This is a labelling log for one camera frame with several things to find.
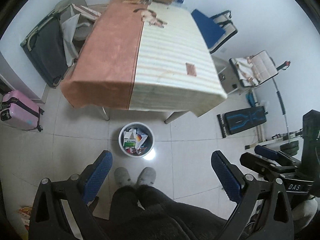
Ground red duck feet snack bag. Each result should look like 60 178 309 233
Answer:
125 147 147 155

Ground green white medicine box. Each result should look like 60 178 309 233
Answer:
123 131 136 148

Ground grey round trash bin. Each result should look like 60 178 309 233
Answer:
118 122 155 158

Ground left grey slipper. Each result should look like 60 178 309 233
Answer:
114 167 132 188

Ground grey slipper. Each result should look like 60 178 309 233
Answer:
136 167 156 186
114 167 132 188

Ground black blue workout bench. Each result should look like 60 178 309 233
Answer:
217 106 267 138

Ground right grey slipper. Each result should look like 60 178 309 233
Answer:
136 167 156 186

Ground black trousers legs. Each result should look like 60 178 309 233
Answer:
96 185 227 239

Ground barbell bar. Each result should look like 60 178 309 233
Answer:
272 77 291 142

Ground pink suitcase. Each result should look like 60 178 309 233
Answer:
1 90 44 132

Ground pink brown tablecloth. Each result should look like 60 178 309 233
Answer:
60 0 147 109

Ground white chair with clothes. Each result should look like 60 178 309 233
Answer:
229 50 278 88

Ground pink card on table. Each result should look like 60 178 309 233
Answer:
185 63 197 76

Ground striped cream tablecloth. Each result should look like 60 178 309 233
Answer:
129 2 227 117

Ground black open suitcase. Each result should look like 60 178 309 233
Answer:
20 8 68 88

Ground blue cushioned chair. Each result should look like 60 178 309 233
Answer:
191 9 238 54

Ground grey folding chair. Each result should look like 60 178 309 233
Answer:
54 0 101 41

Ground calico cat figure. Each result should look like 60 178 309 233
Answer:
133 8 168 28

